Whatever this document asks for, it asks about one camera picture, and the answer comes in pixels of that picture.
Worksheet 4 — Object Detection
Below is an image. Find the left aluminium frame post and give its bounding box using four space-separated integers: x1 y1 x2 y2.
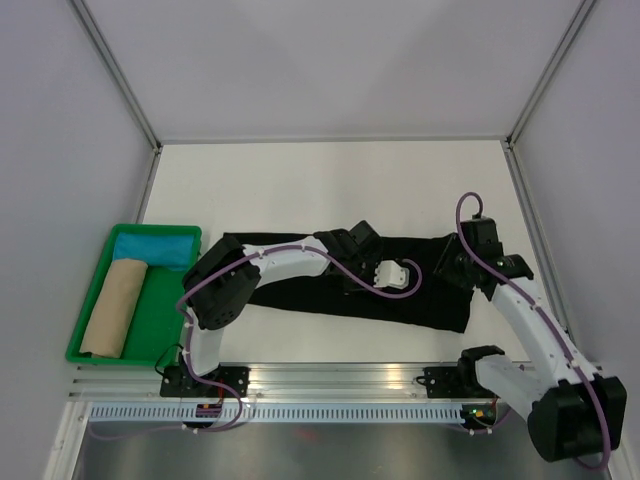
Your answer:
67 0 162 154

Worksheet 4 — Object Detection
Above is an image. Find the aluminium frame post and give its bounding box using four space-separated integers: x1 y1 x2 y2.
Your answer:
503 0 600 150
67 0 162 154

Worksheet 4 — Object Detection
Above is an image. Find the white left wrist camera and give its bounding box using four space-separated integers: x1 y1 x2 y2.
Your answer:
373 260 410 290

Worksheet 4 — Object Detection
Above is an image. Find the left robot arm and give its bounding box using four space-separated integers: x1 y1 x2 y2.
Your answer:
177 221 383 396

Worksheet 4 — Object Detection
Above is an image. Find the right aluminium frame post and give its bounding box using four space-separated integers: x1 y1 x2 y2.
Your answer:
503 0 600 150

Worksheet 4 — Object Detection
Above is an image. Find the white slotted cable duct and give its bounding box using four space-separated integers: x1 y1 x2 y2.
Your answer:
89 402 493 425

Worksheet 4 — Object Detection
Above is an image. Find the black t shirt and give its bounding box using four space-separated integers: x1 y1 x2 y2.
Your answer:
249 236 473 333

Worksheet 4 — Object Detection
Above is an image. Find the aluminium mounting rail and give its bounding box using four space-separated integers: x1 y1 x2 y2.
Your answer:
65 362 456 403

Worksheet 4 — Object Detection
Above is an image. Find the rolled blue t shirt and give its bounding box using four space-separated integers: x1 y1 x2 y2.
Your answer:
112 233 197 271

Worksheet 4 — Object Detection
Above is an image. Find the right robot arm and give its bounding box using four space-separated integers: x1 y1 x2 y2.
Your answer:
435 215 627 462

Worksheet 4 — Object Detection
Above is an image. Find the rolled beige t shirt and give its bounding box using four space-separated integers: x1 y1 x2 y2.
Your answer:
80 259 148 359

